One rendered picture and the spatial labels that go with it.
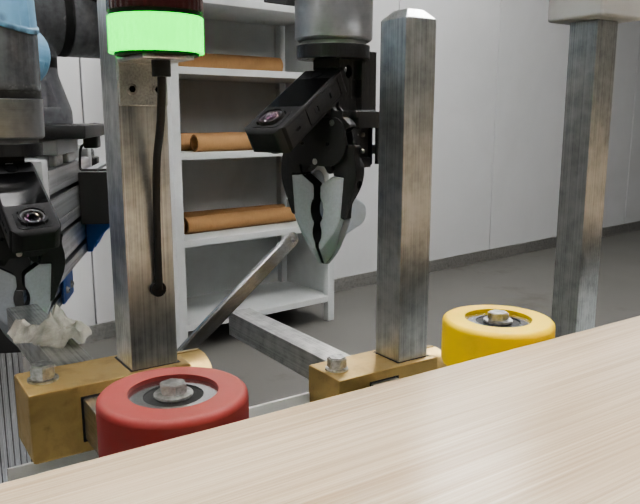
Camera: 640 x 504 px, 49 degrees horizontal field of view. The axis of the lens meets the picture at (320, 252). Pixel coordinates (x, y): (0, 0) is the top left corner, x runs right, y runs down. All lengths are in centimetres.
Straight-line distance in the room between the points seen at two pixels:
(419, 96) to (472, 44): 444
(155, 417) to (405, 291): 34
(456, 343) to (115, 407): 24
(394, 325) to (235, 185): 313
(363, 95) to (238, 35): 307
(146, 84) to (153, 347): 19
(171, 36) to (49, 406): 26
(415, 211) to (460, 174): 437
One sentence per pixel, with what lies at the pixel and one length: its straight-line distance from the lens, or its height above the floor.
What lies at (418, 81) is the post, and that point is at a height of 108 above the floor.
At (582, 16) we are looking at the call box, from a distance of 81.
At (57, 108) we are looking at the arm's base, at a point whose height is 106.
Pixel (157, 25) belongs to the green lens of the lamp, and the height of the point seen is 110.
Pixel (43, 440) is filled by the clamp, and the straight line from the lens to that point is 52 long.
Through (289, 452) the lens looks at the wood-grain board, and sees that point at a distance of 33.
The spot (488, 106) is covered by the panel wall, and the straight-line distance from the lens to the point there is 521.
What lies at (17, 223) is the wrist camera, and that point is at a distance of 69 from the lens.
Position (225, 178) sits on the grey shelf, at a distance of 371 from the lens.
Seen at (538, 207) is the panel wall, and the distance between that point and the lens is 581.
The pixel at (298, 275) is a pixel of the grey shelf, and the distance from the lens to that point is 389.
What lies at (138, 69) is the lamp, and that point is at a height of 108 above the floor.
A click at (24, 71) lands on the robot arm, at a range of 76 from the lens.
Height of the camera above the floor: 105
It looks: 11 degrees down
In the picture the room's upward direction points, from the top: straight up
